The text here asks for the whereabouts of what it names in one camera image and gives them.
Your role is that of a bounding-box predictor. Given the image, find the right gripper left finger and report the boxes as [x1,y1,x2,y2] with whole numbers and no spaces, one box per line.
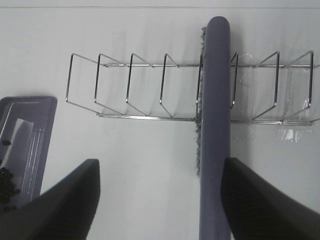
[0,159,101,240]

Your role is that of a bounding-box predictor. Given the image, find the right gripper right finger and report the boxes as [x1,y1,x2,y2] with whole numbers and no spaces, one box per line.
[220,157,320,240]

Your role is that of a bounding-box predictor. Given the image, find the pile of coffee beans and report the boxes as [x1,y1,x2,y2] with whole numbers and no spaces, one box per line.
[0,140,21,213]

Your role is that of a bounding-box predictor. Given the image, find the grey plastic dustpan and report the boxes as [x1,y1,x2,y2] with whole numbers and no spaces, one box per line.
[0,96,58,209]

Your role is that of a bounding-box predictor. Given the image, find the grey brush black bristles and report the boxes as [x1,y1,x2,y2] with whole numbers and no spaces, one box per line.
[197,16,231,240]

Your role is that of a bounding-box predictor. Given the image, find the chrome wire rack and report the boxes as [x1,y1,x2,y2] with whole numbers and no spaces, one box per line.
[65,51,320,126]

